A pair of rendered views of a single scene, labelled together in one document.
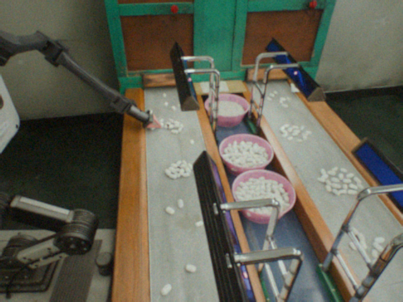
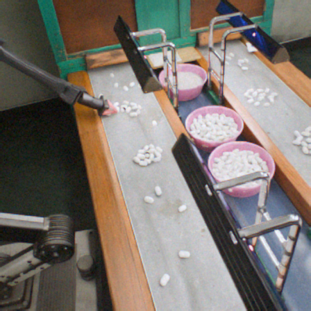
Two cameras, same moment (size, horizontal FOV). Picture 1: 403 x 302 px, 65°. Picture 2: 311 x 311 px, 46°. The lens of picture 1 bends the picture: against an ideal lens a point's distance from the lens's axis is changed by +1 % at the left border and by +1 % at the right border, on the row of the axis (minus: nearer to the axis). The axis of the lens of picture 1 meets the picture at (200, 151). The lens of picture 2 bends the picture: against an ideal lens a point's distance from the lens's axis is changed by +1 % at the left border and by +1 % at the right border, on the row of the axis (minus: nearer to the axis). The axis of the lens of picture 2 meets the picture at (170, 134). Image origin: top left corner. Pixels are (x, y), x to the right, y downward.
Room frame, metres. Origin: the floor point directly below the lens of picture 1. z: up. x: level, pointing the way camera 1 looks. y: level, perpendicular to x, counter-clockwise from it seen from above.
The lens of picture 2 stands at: (-0.08, 0.11, 1.85)
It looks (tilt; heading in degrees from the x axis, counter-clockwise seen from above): 41 degrees down; 354
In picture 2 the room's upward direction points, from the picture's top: 4 degrees counter-clockwise
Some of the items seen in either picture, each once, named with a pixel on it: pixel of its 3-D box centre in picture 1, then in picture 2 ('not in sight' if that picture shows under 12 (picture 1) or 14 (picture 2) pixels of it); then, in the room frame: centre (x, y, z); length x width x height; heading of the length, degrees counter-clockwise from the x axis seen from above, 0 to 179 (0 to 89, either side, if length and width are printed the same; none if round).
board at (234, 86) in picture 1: (219, 87); (171, 57); (1.85, -0.12, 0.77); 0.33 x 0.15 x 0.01; 99
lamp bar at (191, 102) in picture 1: (182, 71); (134, 48); (1.42, 0.09, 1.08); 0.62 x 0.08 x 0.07; 9
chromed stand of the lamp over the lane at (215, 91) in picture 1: (198, 102); (155, 80); (1.43, 0.01, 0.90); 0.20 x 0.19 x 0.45; 9
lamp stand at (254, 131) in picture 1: (271, 97); (230, 62); (1.49, -0.38, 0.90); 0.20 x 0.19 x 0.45; 9
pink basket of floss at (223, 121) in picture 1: (226, 111); (182, 83); (1.63, -0.15, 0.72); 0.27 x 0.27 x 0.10
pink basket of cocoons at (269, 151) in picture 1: (245, 156); (213, 130); (1.20, -0.23, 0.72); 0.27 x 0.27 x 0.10
